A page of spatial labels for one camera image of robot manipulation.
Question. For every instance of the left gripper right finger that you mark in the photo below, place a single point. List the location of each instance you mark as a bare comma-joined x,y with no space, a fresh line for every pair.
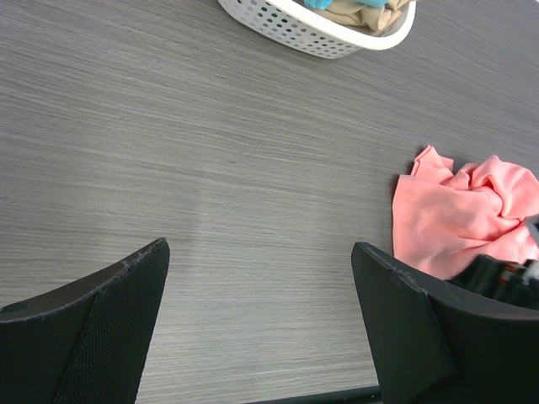
434,342

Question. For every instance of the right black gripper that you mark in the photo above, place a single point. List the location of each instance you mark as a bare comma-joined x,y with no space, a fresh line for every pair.
509,282

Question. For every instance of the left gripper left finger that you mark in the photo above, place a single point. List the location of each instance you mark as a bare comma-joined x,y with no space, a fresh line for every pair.
87,341

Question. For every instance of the salmon pink t-shirt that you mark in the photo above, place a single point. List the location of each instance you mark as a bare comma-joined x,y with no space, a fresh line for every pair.
442,218

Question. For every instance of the beige t-shirt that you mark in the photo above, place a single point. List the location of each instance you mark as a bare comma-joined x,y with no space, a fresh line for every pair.
372,21

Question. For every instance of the turquoise blue t-shirt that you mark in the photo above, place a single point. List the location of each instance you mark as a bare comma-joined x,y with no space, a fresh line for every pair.
343,6

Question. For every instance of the white perforated laundry basket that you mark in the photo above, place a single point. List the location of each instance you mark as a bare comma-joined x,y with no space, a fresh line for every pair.
292,25

